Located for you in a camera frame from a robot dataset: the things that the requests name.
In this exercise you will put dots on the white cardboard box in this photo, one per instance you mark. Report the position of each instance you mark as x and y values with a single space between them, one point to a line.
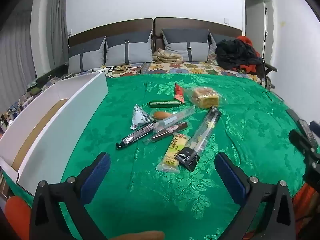
75 115

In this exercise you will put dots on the bread slices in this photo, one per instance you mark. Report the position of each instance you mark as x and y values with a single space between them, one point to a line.
205 97

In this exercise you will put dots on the row of bottles and jars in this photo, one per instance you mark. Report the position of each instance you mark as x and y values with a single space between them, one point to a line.
15 112

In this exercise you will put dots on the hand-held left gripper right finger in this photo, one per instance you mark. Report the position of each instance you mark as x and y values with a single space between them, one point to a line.
228 177

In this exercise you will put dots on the white door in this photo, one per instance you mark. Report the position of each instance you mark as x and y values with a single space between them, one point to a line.
255 25

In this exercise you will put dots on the green patterned blanket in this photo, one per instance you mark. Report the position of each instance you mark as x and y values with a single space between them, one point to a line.
250 120

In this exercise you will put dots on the white triangular snack packet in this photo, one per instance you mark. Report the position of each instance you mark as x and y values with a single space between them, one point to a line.
140 117

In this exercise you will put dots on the red snack packet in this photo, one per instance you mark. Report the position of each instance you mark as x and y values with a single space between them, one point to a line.
178 93

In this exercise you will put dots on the clear sausage bun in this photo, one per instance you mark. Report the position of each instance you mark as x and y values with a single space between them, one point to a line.
161 115

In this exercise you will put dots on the dark brown snack bar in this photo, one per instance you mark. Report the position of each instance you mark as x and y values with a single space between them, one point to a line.
170 131

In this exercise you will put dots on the person's left hand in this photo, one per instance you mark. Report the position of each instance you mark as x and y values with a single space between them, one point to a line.
137 236

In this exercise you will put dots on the beige folded cloth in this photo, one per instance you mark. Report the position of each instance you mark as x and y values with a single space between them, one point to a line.
167 56

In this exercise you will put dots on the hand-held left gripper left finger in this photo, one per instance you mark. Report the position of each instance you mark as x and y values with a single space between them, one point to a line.
96 177

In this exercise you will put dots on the dark green bag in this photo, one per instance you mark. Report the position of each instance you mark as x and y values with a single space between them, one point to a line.
47 78

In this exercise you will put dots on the orange cloth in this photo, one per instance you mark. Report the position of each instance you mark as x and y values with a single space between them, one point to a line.
306 200
17 217

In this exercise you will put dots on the clear snack stick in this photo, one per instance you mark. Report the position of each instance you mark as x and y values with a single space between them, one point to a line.
172 120

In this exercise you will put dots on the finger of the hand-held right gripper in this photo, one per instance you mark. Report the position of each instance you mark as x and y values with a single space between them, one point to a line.
308 131
305 143

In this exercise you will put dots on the yellow snack packet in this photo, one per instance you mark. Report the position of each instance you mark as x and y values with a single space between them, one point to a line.
173 150

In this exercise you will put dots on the black clothes pile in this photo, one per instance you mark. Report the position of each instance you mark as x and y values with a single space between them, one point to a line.
235 52

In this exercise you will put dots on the long clear black-ended packet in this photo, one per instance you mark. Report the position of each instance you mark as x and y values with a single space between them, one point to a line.
203 135

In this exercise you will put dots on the white power strip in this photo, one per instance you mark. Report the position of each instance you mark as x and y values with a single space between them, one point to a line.
97 69

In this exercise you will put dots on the green sausage stick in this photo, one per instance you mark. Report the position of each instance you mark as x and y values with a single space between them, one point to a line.
163 103

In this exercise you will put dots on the black and white sausage stick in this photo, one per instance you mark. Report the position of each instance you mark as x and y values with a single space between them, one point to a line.
135 136

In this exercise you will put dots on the white wall switch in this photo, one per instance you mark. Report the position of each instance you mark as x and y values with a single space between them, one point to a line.
227 21

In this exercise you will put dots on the dark chair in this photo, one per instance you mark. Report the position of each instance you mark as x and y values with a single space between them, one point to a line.
268 70

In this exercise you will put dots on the red garment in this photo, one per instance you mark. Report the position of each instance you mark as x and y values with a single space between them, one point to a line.
246 40

